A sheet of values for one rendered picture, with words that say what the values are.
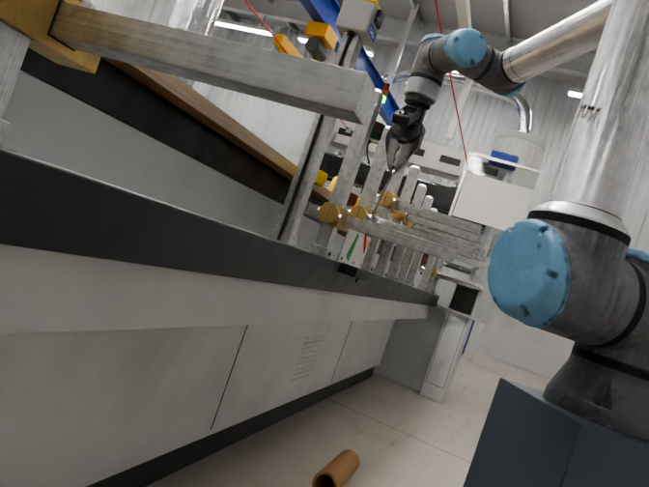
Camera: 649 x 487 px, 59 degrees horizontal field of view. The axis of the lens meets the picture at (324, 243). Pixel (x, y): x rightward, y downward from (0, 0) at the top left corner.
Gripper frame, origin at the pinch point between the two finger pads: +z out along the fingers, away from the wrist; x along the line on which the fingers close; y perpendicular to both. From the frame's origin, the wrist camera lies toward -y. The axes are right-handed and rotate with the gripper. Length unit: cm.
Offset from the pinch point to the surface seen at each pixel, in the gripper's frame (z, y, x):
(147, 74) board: 10, -74, 22
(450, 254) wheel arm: 17.4, -8.2, -22.2
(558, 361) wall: 70, 888, -151
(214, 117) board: 10, -53, 22
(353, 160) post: 3.0, -12.4, 6.8
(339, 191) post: 11.4, -12.4, 7.7
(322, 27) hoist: -213, 440, 243
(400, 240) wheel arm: 17.8, -8.2, -9.7
